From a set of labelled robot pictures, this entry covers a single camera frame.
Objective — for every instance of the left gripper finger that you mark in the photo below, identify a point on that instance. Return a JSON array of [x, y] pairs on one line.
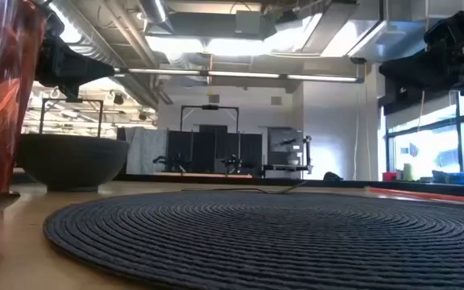
[[95, 69]]

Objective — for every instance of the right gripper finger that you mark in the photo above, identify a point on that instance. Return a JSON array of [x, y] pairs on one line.
[[425, 66]]

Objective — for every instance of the red translucent plastic cup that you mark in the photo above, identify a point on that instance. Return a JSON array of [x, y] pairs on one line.
[[2, 100]]

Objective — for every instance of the dark grey ribbed bowl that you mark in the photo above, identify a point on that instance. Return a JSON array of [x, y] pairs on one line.
[[73, 161]]

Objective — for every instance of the red drinking straw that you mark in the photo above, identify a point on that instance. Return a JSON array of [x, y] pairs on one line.
[[417, 195]]

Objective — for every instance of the ceiling light tube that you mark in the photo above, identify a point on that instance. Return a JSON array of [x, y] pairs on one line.
[[244, 74], [320, 78], [163, 71]]

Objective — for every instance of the grey curtain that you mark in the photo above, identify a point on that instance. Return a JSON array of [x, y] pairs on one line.
[[145, 151]]

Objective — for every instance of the blue bag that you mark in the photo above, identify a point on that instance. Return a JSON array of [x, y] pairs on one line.
[[455, 177]]

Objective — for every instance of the green bottle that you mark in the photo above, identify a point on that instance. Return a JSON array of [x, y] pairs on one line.
[[408, 172]]

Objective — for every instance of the red container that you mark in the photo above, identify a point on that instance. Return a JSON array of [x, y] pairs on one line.
[[389, 176]]

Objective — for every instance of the black partition panels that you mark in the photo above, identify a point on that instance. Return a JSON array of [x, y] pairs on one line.
[[200, 149]]

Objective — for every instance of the black dome object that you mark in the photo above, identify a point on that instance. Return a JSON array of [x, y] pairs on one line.
[[332, 176]]

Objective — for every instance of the grey ceiling box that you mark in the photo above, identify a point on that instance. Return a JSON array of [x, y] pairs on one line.
[[248, 22]]

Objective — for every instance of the round dark woven placemat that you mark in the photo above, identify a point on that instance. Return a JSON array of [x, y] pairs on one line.
[[256, 241]]

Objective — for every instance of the silver round ventilation duct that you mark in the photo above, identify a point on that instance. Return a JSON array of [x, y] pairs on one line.
[[155, 14]]

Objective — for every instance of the black gantry frame with camera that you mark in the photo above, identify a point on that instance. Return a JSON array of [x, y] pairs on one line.
[[210, 107]]

